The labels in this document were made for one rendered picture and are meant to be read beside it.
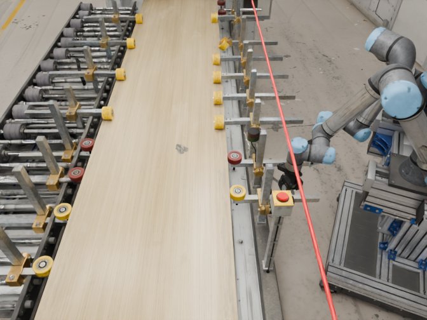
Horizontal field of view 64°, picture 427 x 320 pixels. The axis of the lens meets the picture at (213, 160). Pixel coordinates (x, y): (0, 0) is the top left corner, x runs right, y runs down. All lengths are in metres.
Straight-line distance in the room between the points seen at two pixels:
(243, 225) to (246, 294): 0.39
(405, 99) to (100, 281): 1.31
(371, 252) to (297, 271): 0.49
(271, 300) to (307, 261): 0.99
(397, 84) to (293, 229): 1.65
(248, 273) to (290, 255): 0.86
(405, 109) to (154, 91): 1.59
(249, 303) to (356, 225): 1.16
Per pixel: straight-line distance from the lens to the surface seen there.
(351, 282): 2.34
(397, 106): 1.32
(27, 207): 1.99
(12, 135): 2.47
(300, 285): 2.50
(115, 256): 1.56
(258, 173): 1.87
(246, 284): 1.76
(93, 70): 2.60
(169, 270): 1.48
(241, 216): 1.96
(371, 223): 2.67
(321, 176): 3.13
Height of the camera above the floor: 2.21
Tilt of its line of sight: 45 degrees down
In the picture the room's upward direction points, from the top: straight up
